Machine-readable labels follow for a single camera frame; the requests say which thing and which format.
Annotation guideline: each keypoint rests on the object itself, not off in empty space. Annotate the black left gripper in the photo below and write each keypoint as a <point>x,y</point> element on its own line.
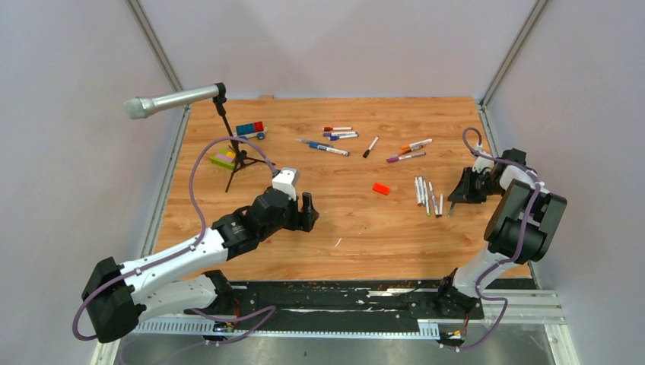
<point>303,220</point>

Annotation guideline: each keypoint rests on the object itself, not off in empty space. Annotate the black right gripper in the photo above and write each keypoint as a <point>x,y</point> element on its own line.
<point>463,193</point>

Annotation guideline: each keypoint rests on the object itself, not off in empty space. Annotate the dark green grey marker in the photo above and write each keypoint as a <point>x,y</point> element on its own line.
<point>451,210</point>

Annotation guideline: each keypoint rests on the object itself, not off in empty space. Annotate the dark blue cap marker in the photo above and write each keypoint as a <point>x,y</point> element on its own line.
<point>433,198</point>

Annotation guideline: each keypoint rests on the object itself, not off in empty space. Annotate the light green cap marker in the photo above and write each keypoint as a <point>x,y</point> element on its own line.
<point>427,199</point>

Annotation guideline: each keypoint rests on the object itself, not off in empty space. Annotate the brown cap marker pen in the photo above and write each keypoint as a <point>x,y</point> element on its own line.
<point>418,192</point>

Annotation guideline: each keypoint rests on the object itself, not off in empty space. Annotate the orange cap white marker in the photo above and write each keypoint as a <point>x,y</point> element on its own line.
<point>416,144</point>

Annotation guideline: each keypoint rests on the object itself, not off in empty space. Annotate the purple cap marker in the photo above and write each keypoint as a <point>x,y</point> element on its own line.
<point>405,157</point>
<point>330,134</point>

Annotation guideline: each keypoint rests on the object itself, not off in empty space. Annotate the green cap marker pen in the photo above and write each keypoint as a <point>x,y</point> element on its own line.
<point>421,183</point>

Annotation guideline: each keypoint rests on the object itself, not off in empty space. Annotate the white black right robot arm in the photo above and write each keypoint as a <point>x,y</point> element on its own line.
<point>520,230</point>

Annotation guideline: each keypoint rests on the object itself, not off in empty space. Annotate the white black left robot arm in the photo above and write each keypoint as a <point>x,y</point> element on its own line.
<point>117,297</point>

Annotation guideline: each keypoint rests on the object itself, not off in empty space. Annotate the orange red eraser block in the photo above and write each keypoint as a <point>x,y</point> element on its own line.
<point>381,189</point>

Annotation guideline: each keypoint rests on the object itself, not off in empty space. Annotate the black cap marker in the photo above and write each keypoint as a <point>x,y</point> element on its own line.
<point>370,147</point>

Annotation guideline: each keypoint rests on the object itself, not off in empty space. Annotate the green pink yellow block stack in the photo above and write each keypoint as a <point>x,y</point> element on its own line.
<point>225,158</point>

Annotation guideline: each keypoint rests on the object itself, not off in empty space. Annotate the blue red toy truck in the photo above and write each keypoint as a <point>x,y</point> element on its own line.
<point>251,130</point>

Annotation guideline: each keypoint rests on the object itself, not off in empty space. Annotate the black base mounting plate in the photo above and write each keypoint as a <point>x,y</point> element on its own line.
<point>338,306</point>

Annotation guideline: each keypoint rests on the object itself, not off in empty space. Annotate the silver microphone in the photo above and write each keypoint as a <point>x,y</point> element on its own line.
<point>143,107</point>

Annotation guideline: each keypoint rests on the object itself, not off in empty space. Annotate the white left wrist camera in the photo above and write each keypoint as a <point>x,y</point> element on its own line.
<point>285,181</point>

